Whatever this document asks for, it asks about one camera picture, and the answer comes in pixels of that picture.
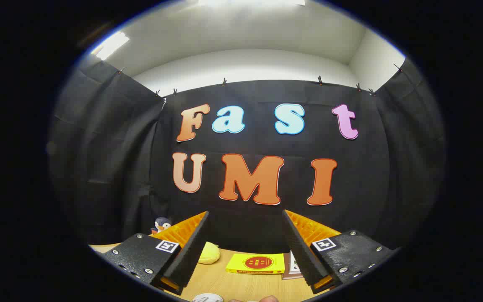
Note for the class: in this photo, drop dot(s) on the penguin plush toy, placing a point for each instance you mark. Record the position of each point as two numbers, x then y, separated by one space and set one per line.
164 225

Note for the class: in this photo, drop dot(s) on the row of black cloth clips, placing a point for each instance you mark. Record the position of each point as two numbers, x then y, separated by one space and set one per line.
224 82

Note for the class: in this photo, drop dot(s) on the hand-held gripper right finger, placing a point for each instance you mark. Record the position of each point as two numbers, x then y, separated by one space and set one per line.
302 251

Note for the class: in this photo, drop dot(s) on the white illustrated book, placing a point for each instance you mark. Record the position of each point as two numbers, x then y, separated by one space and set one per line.
294 262

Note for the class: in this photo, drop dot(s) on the yellow book with red circle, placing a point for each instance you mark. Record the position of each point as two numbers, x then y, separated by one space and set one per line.
241 264

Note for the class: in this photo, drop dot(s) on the white canvas shoe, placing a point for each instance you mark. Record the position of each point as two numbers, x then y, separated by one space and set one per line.
207 298

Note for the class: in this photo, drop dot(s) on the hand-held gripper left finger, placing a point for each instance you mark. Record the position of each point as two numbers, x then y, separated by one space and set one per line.
191 256

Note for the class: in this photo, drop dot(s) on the yellow round plush ball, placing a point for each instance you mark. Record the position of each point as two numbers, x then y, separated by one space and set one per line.
210 253

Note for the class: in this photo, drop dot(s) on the black backdrop cloth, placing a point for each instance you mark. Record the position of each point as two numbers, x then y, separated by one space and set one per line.
120 147

